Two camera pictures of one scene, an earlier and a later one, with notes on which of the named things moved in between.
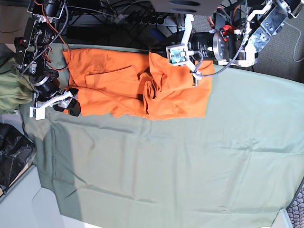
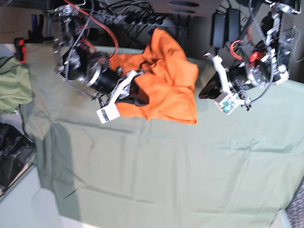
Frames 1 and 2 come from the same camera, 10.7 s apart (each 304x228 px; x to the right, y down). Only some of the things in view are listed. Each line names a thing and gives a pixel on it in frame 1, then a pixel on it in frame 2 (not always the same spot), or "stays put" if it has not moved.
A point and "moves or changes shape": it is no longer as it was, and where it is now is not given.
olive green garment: x=15 y=89 stays put
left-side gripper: x=64 y=99 → x=120 y=90
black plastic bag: x=16 y=150 stays put
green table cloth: x=238 y=166 stays put
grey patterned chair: x=296 y=209 stays put
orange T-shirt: x=137 y=83 moves or changes shape
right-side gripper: x=185 y=43 → x=238 y=98
